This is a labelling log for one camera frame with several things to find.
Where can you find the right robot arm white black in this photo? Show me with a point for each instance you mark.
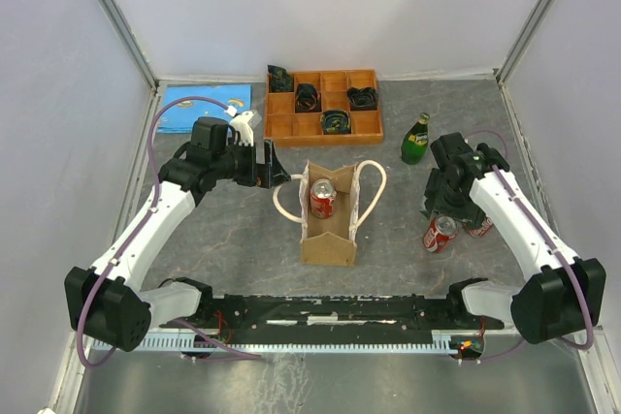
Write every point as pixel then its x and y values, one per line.
pixel 562 295

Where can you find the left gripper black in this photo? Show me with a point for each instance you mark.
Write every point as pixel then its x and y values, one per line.
pixel 264 175

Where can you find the green glass bottle far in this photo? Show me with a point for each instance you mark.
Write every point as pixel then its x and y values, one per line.
pixel 415 142

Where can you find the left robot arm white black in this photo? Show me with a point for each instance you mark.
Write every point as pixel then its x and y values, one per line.
pixel 106 301

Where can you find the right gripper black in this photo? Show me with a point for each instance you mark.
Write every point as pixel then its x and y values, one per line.
pixel 471 214

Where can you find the dark rolled sock lower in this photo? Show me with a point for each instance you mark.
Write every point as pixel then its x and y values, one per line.
pixel 335 122

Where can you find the red cola can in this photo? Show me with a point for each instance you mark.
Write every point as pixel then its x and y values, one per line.
pixel 482 230
pixel 441 231
pixel 322 198

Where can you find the dark rolled sock upper left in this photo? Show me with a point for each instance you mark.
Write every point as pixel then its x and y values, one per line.
pixel 280 81

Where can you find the dark rolled sock middle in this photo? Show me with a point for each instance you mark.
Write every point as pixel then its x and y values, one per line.
pixel 307 98

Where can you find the orange wooden compartment tray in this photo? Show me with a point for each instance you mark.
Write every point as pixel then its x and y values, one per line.
pixel 286 128

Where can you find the blue patterned cloth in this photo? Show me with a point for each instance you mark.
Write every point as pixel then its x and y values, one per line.
pixel 209 100

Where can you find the dark rolled sock right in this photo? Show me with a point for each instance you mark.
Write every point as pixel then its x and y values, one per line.
pixel 362 99

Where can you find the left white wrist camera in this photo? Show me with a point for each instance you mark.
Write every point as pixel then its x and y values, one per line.
pixel 245 123

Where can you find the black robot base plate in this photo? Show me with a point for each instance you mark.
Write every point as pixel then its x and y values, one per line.
pixel 324 320

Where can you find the dark rolled sock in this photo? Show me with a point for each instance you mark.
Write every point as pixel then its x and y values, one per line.
pixel 362 99
pixel 307 98
pixel 335 122
pixel 280 81

